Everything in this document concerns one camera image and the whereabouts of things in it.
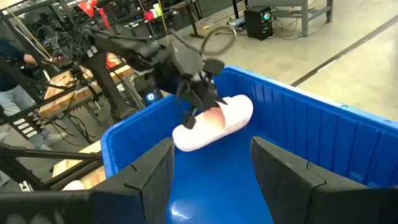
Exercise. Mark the black metal table frame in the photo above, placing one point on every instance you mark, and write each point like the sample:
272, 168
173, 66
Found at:
46, 154

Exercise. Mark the black panel with white labels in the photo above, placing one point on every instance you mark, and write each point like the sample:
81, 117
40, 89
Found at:
26, 127

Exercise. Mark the wooden workbench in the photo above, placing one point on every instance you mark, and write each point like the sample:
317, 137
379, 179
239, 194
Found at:
62, 96

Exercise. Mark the pink slide sandal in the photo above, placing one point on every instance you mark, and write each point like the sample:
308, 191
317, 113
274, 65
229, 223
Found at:
230, 119

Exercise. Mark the black computer tower cyan light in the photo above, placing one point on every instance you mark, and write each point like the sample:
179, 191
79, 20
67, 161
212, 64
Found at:
258, 23

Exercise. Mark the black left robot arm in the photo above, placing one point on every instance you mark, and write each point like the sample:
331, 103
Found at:
124, 46

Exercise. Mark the person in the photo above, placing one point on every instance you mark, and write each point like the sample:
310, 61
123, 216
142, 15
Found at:
12, 99

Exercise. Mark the pale rounded object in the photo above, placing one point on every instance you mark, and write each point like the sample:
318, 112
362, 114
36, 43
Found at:
74, 185

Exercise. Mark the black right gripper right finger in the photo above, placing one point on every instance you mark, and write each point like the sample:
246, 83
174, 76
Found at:
286, 186

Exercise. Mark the grey metal workbench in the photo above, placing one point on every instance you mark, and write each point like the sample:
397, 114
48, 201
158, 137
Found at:
303, 12

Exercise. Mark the red clamp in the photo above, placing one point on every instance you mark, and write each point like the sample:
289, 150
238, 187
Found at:
90, 7

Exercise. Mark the blue plastic bin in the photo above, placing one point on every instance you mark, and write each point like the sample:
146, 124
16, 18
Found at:
311, 130

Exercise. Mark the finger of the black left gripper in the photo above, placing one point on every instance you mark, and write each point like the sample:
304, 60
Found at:
190, 119
211, 98

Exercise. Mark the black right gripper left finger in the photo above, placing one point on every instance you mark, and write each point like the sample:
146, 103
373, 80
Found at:
146, 183

